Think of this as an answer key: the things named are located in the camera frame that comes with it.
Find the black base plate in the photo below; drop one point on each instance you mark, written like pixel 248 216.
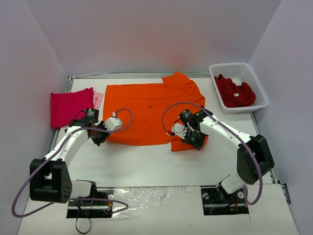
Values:
pixel 89 209
pixel 217 202

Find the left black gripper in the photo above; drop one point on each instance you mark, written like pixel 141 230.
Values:
pixel 98 136

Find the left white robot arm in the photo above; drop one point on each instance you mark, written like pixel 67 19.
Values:
pixel 51 180

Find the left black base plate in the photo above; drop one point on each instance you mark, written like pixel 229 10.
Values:
pixel 89 209

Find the white plastic basket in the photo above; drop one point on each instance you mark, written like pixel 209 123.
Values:
pixel 239 73

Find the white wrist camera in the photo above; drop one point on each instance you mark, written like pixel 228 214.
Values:
pixel 113 123
pixel 178 130

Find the pink folded t shirt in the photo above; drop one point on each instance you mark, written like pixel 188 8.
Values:
pixel 97 99

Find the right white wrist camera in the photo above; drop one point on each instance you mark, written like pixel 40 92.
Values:
pixel 178 130

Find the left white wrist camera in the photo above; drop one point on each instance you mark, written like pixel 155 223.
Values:
pixel 113 123

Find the magenta folded t shirt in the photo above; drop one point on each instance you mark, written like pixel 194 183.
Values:
pixel 65 106

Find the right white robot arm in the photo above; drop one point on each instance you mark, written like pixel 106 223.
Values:
pixel 254 158

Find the orange t shirt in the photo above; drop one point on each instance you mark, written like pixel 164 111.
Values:
pixel 151 109

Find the dark red t shirt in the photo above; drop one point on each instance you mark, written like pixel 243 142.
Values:
pixel 234 96

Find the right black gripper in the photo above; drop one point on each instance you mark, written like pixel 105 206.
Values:
pixel 195 139

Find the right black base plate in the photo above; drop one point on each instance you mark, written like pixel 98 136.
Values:
pixel 217 202

